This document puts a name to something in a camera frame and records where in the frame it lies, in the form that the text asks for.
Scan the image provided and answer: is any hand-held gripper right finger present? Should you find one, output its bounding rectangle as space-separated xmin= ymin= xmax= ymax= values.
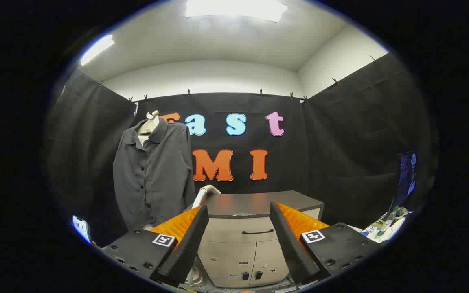
xmin=269 ymin=201 xmax=381 ymax=285

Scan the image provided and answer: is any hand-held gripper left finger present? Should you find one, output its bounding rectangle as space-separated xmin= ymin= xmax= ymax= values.
xmin=101 ymin=205 xmax=210 ymax=287

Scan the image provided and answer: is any dark grey button shirt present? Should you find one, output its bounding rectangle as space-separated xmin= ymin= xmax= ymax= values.
xmin=112 ymin=118 xmax=196 ymax=232

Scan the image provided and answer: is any cream plastic clothes hanger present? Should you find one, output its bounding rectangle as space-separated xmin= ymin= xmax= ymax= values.
xmin=137 ymin=110 xmax=160 ymax=146

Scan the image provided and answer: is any grey cabinet with dark top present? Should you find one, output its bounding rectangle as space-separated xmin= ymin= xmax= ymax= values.
xmin=184 ymin=190 xmax=325 ymax=289

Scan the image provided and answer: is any green plastic bottle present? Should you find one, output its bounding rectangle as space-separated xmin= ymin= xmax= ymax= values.
xmin=377 ymin=208 xmax=398 ymax=238

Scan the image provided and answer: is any smartphone with lit screen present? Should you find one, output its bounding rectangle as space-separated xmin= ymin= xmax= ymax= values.
xmin=72 ymin=215 xmax=92 ymax=245

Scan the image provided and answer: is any black backdrop cloth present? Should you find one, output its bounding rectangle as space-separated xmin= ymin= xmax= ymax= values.
xmin=45 ymin=53 xmax=434 ymax=245

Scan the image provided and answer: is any computer monitor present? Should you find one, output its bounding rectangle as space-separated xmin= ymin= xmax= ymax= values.
xmin=393 ymin=151 xmax=417 ymax=208

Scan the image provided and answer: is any row of black clips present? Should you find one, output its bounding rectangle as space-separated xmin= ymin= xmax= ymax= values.
xmin=98 ymin=55 xmax=379 ymax=103

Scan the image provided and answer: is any narrow ceiling light panel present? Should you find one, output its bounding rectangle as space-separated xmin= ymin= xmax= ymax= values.
xmin=80 ymin=35 xmax=115 ymax=66

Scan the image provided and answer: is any rectangular ceiling light panel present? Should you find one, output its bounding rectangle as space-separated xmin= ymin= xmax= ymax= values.
xmin=185 ymin=0 xmax=288 ymax=23

